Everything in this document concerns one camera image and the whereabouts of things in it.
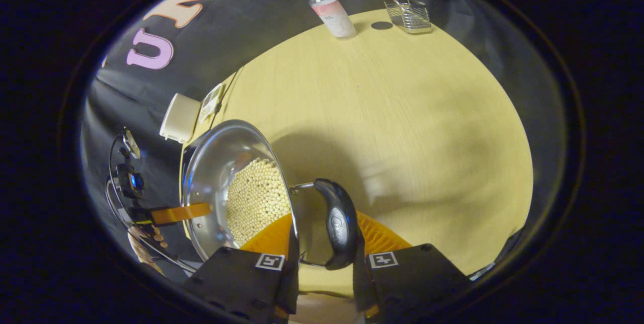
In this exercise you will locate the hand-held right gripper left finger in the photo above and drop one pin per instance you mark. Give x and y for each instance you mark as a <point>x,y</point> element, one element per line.
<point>293,284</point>

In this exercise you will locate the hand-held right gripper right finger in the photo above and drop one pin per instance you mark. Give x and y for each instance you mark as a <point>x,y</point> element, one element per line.
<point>363,284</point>

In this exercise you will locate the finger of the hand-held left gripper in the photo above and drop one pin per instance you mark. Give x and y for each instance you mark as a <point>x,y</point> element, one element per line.
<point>181,213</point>

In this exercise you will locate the stainless steel pot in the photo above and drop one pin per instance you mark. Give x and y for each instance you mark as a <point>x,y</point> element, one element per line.
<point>216,163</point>

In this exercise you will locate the pile of pale round beans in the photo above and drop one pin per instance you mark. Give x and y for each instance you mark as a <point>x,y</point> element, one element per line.
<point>256,198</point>

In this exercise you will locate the white toaster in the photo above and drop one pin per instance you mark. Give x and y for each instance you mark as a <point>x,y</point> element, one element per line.
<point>178,117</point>

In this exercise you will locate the white divided dish of beans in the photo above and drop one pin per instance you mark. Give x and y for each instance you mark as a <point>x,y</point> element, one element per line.
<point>211,102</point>

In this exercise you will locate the black backdrop cloth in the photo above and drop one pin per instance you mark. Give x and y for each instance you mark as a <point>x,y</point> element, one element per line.
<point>261,22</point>

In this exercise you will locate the clear bottle with pink label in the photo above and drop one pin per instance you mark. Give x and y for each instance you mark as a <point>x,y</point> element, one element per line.
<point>333,14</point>

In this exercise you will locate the small black disc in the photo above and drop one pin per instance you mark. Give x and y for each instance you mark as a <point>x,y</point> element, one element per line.
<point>382,25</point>

